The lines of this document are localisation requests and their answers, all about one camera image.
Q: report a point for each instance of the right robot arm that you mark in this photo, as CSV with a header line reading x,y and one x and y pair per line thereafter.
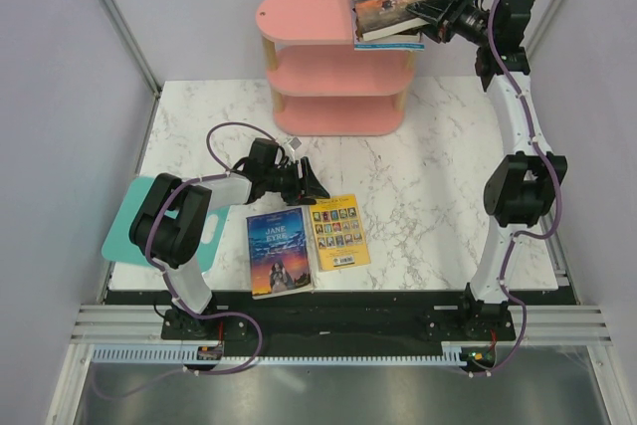
x,y
525,186

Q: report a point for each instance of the brown Edward Tulane book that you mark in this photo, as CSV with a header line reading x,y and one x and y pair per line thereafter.
x,y
385,26

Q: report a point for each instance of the Jane Eyre book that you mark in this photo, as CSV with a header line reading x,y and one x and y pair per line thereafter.
x,y
278,254

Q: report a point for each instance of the dog picture book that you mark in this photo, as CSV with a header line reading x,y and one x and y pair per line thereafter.
x,y
388,46

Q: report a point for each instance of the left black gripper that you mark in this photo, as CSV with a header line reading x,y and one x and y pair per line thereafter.
x,y
308,184

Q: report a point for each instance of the yellow paperback book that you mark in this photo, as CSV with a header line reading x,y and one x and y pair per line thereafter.
x,y
338,230

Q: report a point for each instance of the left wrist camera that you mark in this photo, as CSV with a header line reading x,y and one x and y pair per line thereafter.
x,y
291,147

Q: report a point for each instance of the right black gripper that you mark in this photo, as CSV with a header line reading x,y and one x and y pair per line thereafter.
x,y
439,10

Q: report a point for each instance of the teal plastic file folder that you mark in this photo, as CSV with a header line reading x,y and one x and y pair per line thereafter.
x,y
118,248

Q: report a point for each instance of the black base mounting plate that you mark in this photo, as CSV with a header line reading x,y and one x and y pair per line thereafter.
x,y
338,320

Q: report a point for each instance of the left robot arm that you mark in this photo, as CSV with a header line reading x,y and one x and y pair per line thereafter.
x,y
169,223

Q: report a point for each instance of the pink three-tier shelf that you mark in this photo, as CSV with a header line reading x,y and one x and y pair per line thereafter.
x,y
321,84

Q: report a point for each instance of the white slotted cable duct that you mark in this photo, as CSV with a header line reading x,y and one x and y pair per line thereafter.
x,y
440,355

